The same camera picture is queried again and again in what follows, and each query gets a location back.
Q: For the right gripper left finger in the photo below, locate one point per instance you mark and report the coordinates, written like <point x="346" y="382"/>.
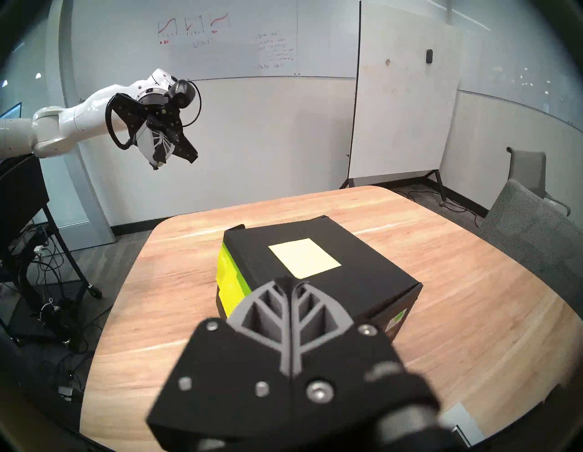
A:
<point x="227" y="387"/>

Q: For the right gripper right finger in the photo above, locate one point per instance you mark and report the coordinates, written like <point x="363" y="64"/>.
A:
<point x="346" y="360"/>

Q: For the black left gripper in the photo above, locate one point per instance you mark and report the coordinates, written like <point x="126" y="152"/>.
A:
<point x="132" y="111"/>

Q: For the black cardboard box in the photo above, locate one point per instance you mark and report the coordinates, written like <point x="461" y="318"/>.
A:
<point x="364" y="273"/>

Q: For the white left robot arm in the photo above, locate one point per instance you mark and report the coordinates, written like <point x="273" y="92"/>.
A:
<point x="82" y="114"/>

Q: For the yellow sticky note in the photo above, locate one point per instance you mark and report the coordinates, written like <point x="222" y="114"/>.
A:
<point x="225" y="300"/>

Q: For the pale square sticky note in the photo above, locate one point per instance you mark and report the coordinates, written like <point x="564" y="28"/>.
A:
<point x="305" y="257"/>

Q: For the lime green sticky note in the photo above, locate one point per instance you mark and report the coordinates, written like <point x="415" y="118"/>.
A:
<point x="232" y="273"/>

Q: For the black equipment cart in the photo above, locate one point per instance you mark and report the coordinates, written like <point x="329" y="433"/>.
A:
<point x="23" y="205"/>

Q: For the gray mesh office chair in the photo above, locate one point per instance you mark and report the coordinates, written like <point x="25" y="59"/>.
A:
<point x="533" y="232"/>

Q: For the rolling whiteboard on stand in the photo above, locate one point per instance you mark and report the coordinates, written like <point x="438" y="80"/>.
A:
<point x="401" y="100"/>

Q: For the gray office chair with armrests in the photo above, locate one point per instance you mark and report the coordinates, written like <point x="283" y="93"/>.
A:
<point x="528" y="168"/>

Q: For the glass wall whiteboard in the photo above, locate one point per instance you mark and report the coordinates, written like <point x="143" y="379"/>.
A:
<point x="524" y="59"/>

